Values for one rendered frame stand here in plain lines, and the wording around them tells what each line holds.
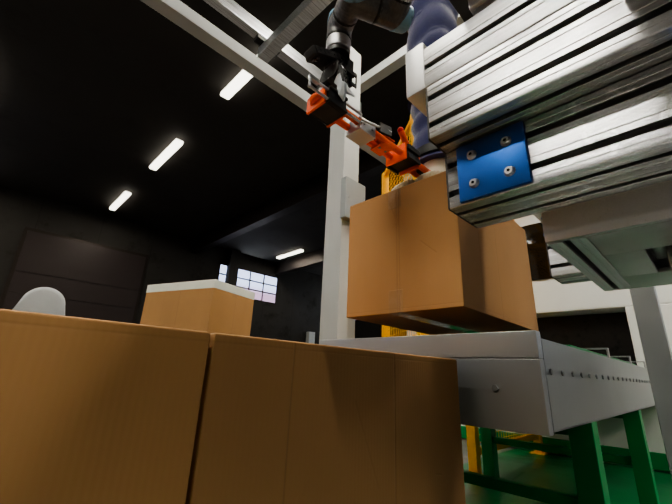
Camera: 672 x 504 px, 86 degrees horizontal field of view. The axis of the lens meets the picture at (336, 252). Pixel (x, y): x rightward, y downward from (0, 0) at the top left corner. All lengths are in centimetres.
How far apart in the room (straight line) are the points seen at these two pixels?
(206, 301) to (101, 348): 195
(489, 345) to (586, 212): 48
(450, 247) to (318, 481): 67
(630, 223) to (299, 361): 45
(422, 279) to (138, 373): 78
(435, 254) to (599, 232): 56
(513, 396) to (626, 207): 51
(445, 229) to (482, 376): 39
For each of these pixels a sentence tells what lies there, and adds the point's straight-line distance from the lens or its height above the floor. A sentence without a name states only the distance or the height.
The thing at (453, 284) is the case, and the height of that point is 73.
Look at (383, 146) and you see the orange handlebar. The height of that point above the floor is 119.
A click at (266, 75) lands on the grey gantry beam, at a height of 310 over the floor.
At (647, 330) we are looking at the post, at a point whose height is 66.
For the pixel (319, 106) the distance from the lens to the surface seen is 104.
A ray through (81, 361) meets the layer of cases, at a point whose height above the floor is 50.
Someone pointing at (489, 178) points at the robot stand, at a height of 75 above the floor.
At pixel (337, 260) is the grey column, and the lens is 231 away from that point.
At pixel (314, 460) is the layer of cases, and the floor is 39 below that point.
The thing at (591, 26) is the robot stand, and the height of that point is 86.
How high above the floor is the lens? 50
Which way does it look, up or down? 19 degrees up
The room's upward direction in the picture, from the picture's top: 2 degrees clockwise
